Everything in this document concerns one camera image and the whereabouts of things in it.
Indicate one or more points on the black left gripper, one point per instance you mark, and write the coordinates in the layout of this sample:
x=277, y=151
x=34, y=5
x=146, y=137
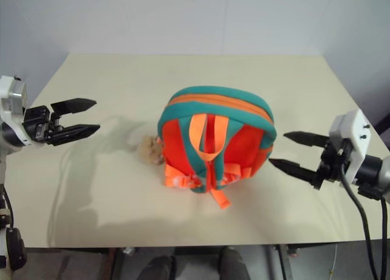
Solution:
x=38, y=124

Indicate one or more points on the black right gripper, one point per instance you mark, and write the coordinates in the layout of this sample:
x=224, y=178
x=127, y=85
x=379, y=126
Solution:
x=333, y=164

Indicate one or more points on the orange and teal backpack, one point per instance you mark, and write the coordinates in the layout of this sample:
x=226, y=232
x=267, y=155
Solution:
x=237, y=140

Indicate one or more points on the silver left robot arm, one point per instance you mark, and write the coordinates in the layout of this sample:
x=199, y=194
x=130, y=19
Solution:
x=6, y=133

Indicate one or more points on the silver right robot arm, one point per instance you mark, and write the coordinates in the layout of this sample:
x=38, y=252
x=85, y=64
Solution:
x=370, y=167

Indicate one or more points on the beige plush toy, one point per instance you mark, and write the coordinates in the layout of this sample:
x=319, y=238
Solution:
x=149, y=149

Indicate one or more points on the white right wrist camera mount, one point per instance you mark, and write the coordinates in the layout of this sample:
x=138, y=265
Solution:
x=356, y=131

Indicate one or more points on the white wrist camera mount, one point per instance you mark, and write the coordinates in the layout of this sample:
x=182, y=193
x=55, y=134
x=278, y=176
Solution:
x=6, y=112
x=356, y=131

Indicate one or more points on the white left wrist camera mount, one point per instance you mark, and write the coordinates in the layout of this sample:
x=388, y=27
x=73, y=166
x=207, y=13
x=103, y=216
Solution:
x=6, y=112

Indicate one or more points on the black metal table frame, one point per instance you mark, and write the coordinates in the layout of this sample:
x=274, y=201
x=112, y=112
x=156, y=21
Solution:
x=282, y=261

